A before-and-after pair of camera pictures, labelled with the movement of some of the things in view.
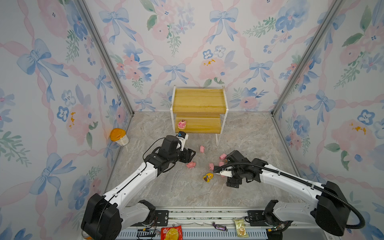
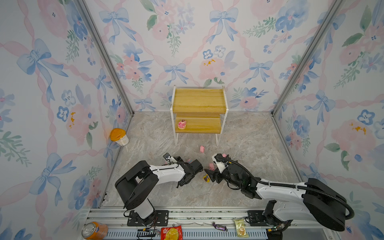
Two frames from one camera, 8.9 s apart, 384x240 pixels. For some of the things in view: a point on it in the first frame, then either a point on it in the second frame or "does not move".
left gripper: [187, 156] → [180, 161]
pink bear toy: [182, 124] does not move
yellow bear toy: [208, 177] does not move
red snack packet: [171, 233] does not move
